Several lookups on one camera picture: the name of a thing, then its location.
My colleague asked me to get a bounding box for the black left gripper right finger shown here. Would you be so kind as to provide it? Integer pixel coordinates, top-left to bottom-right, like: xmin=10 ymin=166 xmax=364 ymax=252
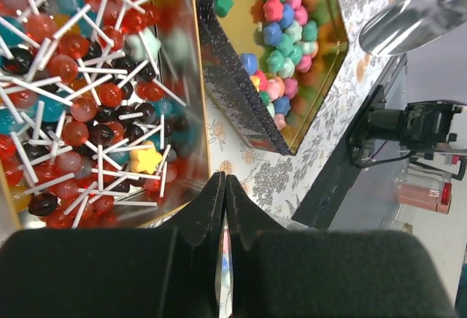
xmin=225 ymin=175 xmax=456 ymax=317

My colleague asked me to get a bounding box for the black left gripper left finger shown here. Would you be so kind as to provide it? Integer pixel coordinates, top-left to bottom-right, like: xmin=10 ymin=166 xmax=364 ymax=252
xmin=1 ymin=173 xmax=225 ymax=317

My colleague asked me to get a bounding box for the gold tin of ball lollipops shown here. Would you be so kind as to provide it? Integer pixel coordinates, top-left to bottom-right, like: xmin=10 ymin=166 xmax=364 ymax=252
xmin=1 ymin=0 xmax=209 ymax=237

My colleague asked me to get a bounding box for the gold tin of star candies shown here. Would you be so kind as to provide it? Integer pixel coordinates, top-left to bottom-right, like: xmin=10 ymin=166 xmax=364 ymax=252
xmin=196 ymin=0 xmax=349 ymax=155

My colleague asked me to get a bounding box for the silver metal scoop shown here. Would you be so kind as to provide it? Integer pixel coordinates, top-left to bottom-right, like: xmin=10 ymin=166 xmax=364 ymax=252
xmin=358 ymin=0 xmax=466 ymax=57

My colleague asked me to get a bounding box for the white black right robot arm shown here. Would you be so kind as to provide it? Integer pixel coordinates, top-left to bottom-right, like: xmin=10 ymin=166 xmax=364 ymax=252
xmin=346 ymin=100 xmax=466 ymax=168

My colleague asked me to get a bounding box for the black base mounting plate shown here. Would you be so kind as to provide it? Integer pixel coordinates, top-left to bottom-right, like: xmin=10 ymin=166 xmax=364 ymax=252
xmin=292 ymin=55 xmax=407 ymax=231

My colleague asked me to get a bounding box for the clear glass jar background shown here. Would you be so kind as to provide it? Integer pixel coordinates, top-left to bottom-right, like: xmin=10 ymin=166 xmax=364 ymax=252
xmin=381 ymin=218 xmax=413 ymax=234

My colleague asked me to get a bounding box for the pink clear bottle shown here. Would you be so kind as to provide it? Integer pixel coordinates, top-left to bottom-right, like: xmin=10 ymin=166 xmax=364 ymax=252
xmin=397 ymin=182 xmax=452 ymax=214

